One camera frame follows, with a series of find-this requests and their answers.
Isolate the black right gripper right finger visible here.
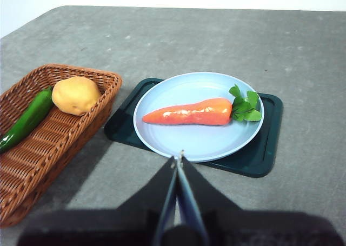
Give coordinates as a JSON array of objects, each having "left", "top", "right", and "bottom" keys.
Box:
[{"left": 179, "top": 151, "right": 346, "bottom": 246}]

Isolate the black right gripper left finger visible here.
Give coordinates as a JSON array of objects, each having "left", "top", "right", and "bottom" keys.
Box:
[{"left": 17, "top": 155, "right": 178, "bottom": 246}]

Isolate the light blue round plate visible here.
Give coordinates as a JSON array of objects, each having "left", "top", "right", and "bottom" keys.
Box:
[{"left": 132, "top": 71, "right": 264, "bottom": 163}]

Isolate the orange carrot with green leaves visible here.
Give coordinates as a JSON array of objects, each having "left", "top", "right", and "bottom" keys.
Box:
[{"left": 142, "top": 84, "right": 263, "bottom": 127}]

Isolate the black rectangular tray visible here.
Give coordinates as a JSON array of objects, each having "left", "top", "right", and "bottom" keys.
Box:
[{"left": 104, "top": 77, "right": 284, "bottom": 178}]

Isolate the brown wicker basket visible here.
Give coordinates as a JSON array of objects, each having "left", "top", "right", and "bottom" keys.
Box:
[{"left": 0, "top": 64, "right": 123, "bottom": 228}]

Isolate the yellow-brown potato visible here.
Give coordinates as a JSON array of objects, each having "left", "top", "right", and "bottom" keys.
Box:
[{"left": 51, "top": 76, "right": 102, "bottom": 116}]

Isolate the green chili pepper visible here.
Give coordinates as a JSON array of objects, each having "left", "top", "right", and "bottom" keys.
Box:
[{"left": 0, "top": 85, "right": 54, "bottom": 154}]

